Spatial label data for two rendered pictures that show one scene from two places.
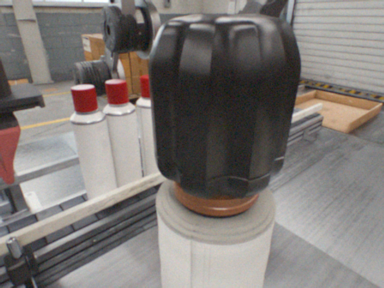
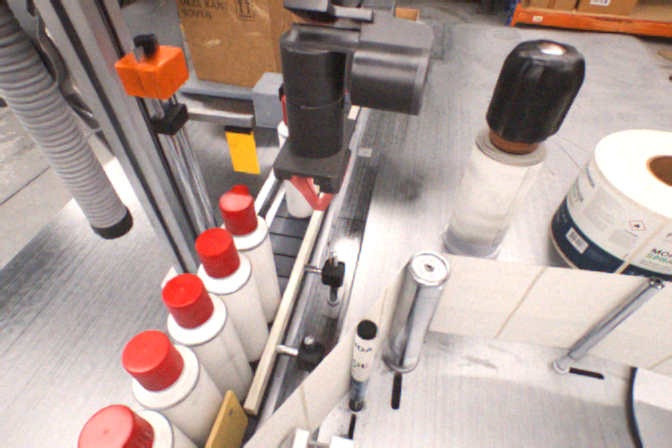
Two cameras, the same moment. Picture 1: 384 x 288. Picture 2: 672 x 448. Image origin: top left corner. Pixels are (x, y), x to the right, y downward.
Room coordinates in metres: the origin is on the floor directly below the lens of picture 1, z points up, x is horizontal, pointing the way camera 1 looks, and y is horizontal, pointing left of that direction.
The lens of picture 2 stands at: (-0.03, 0.39, 1.34)
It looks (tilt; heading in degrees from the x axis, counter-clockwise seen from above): 48 degrees down; 323
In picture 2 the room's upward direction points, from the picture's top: straight up
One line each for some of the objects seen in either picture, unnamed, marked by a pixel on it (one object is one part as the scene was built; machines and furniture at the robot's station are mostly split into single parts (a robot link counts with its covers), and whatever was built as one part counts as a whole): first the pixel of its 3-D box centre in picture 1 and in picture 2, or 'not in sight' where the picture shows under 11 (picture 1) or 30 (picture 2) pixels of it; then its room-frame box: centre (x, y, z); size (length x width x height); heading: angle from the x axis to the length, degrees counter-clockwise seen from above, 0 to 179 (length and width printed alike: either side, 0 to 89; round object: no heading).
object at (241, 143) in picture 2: not in sight; (242, 150); (0.29, 0.27, 1.09); 0.03 x 0.01 x 0.06; 40
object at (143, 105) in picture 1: (153, 131); not in sight; (0.44, 0.07, 0.98); 0.05 x 0.05 x 0.20
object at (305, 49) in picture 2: not in sight; (320, 67); (0.24, 0.20, 1.19); 0.07 x 0.06 x 0.07; 36
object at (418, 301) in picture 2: not in sight; (412, 318); (0.08, 0.20, 0.97); 0.05 x 0.05 x 0.19
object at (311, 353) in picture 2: not in sight; (298, 357); (0.15, 0.31, 0.89); 0.06 x 0.03 x 0.12; 40
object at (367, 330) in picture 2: not in sight; (360, 373); (0.06, 0.29, 0.97); 0.02 x 0.02 x 0.19
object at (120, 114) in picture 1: (123, 140); not in sight; (0.40, 0.12, 0.98); 0.05 x 0.05 x 0.20
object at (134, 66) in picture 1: (123, 66); not in sight; (4.16, 1.06, 0.45); 1.20 x 0.84 x 0.89; 37
